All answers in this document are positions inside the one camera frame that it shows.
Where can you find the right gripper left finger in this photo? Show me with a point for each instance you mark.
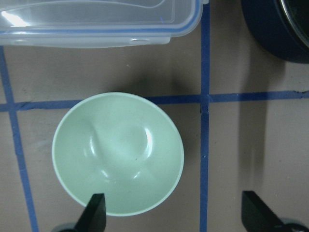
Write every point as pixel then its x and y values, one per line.
pixel 93 218

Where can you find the green bowl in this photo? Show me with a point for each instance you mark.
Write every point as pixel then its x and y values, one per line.
pixel 121 145

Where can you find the dark blue saucepan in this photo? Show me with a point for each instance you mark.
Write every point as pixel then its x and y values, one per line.
pixel 268 24

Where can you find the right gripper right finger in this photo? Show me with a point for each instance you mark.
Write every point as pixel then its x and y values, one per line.
pixel 256 216

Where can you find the clear plastic food container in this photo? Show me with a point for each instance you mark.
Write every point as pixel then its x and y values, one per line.
pixel 96 23

